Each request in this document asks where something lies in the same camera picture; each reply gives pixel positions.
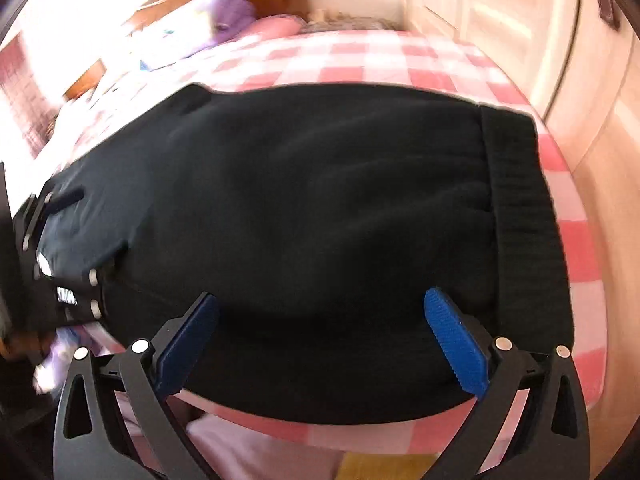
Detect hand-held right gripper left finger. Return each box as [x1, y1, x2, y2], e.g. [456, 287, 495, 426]
[52, 291, 221, 480]

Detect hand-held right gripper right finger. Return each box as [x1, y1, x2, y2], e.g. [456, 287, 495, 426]
[424, 287, 592, 480]

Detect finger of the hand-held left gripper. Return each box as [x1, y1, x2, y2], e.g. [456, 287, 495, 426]
[37, 249, 128, 322]
[20, 187, 87, 253]

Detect black pants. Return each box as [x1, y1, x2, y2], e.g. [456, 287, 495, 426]
[37, 82, 575, 426]

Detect lavender cloth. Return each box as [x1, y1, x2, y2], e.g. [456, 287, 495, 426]
[32, 327, 106, 393]

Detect dark red curtain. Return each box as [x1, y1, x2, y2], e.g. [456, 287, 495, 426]
[0, 35, 51, 156]

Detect small wooden headboard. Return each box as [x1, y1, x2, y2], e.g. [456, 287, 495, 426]
[64, 59, 107, 101]

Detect purple floral quilt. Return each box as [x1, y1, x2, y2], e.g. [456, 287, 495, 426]
[132, 0, 257, 70]

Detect pink checkered bed sheet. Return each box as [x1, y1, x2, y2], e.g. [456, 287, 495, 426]
[65, 30, 608, 456]

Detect pink satin bed sheet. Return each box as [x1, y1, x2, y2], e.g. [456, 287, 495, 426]
[235, 14, 306, 41]

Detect brown floral cushion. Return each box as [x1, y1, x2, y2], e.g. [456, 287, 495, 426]
[300, 10, 401, 35]

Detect light wooden wardrobe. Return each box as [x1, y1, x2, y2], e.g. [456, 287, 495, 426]
[400, 0, 631, 121]

